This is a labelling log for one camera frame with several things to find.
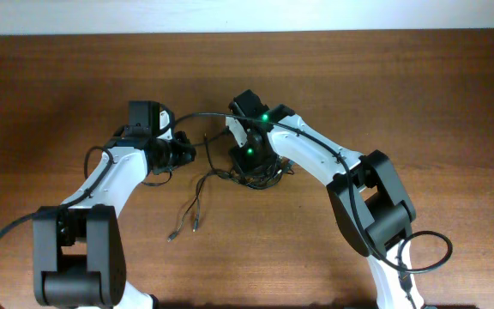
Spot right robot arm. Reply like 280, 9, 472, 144
226, 90, 425, 308

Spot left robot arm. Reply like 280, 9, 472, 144
33, 100, 196, 308

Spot black usb cables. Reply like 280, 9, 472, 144
166, 130, 295, 243

